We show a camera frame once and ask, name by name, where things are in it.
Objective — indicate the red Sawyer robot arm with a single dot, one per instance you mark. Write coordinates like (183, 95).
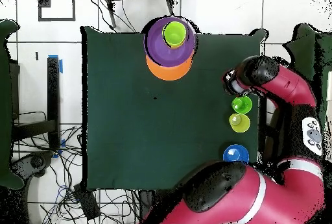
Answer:
(272, 203)

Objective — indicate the purple bowl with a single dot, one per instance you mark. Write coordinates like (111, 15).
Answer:
(158, 52)

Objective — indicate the dark green table cloth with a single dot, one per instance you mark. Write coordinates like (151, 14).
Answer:
(116, 130)

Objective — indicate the large orange bowl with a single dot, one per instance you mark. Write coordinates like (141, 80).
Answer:
(168, 73)

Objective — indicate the dark office chair base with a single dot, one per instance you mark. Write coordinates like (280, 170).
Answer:
(36, 161)

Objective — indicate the small black object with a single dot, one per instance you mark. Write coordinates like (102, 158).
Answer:
(37, 56)

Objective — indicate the blue bowl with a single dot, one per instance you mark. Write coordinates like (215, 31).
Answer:
(234, 154)

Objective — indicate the black square frame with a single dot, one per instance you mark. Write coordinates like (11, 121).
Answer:
(44, 0)

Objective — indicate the black metal stand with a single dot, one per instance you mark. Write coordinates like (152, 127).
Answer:
(53, 91)

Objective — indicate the yellow cup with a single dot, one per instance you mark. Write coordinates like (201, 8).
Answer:
(242, 126)

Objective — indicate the blue tape strip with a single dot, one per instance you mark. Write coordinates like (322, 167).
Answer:
(61, 67)
(63, 143)

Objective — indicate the lime green cup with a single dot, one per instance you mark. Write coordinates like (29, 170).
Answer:
(174, 34)

